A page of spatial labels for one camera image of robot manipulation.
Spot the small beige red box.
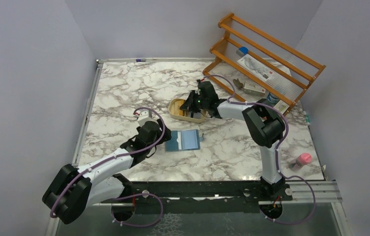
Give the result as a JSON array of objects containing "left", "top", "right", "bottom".
[{"left": 243, "top": 80, "right": 266, "bottom": 96}]

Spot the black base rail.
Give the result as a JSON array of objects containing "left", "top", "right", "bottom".
[{"left": 105, "top": 180, "right": 293, "bottom": 216}]

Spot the yellow oval tray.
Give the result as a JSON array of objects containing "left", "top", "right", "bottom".
[{"left": 168, "top": 98, "right": 209, "bottom": 123}]

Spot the long white printed box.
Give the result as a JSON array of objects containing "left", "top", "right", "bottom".
[{"left": 237, "top": 54, "right": 276, "bottom": 83}]

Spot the pink round object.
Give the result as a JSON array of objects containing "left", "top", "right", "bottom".
[{"left": 293, "top": 153, "right": 312, "bottom": 170}]

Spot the brown small figurine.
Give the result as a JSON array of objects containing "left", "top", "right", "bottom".
[{"left": 233, "top": 79, "right": 244, "bottom": 90}]

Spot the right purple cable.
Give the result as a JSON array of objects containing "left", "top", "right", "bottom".
[{"left": 201, "top": 74, "right": 317, "bottom": 225}]

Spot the blue leather card holder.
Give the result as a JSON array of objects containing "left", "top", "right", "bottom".
[{"left": 165, "top": 129, "right": 204, "bottom": 152}]

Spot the orange wooden rack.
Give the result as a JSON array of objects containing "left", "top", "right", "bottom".
[{"left": 203, "top": 13, "right": 326, "bottom": 115}]

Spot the small green white box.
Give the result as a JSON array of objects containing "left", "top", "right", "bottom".
[{"left": 274, "top": 100, "right": 290, "bottom": 114}]

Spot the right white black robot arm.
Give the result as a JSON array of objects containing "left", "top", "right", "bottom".
[{"left": 180, "top": 81, "right": 287, "bottom": 200}]

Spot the blue grey eraser block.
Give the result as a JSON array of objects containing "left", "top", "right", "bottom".
[{"left": 236, "top": 47, "right": 248, "bottom": 57}]

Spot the green marker at table edge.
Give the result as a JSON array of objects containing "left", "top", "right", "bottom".
[{"left": 303, "top": 111, "right": 310, "bottom": 126}]

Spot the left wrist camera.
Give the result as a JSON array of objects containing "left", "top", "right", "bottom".
[{"left": 135, "top": 110, "right": 154, "bottom": 127}]

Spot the blue white can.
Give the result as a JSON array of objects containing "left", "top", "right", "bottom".
[{"left": 267, "top": 92, "right": 280, "bottom": 104}]

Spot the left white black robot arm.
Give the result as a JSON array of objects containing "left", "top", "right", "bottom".
[{"left": 42, "top": 119, "right": 171, "bottom": 224}]

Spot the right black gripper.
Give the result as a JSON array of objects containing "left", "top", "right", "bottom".
[{"left": 179, "top": 90, "right": 208, "bottom": 114}]

